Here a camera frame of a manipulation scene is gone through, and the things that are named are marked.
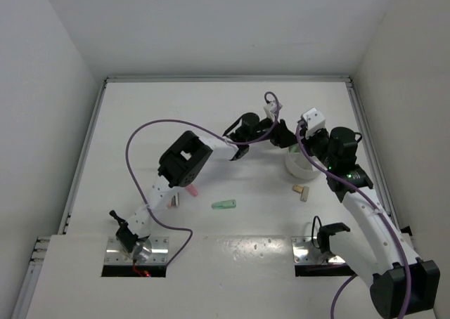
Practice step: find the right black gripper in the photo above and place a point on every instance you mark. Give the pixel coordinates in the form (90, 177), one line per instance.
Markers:
(306, 140)

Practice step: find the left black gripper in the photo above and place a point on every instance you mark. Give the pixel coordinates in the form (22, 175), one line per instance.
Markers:
(280, 136)

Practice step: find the green utility knife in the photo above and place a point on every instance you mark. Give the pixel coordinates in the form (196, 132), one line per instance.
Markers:
(222, 205)

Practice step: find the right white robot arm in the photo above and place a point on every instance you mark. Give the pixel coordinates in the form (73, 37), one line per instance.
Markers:
(399, 281)

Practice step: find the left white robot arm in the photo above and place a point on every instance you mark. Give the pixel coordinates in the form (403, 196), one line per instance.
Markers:
(183, 160)

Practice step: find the white round divided container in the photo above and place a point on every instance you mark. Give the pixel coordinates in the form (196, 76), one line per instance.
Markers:
(298, 165)

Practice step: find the pink eraser case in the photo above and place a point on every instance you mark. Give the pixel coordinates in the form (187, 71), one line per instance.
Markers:
(192, 190)

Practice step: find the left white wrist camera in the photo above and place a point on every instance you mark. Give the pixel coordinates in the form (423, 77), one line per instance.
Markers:
(271, 109)

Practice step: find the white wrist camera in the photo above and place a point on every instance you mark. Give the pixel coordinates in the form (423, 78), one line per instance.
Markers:
(314, 120)
(271, 109)

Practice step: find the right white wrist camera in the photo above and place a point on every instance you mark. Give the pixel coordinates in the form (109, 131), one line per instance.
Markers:
(314, 120)

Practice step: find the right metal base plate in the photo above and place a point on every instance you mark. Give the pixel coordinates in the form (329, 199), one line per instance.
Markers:
(306, 252)

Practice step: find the metal base plate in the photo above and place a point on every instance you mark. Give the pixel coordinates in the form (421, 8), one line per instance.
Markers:
(151, 251)
(306, 252)

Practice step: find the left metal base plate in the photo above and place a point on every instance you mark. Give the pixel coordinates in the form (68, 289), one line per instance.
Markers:
(151, 251)

